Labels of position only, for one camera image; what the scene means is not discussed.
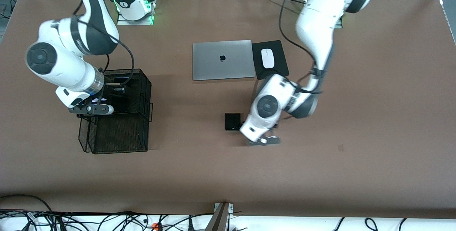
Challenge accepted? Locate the black slab smartphone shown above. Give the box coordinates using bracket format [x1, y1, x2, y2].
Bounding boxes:
[113, 77, 131, 113]

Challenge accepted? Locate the black flip phone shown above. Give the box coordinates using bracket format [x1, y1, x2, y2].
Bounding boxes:
[225, 113, 242, 132]

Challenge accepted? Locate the black mouse pad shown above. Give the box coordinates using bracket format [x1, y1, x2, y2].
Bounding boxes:
[252, 40, 290, 80]

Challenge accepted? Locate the silver closed laptop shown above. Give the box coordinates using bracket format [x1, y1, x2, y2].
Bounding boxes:
[192, 40, 256, 81]

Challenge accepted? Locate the white computer mouse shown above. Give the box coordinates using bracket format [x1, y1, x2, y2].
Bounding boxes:
[261, 48, 275, 69]

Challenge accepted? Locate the black wire mesh basket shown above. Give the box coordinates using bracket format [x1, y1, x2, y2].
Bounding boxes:
[77, 68, 154, 154]

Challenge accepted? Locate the grey aluminium table bracket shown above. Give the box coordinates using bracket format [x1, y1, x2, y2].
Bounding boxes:
[205, 203, 234, 231]

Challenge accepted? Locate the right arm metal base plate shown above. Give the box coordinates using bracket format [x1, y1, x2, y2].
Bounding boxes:
[117, 10, 154, 26]

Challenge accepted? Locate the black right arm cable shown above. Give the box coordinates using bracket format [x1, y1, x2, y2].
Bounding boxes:
[73, 3, 135, 93]

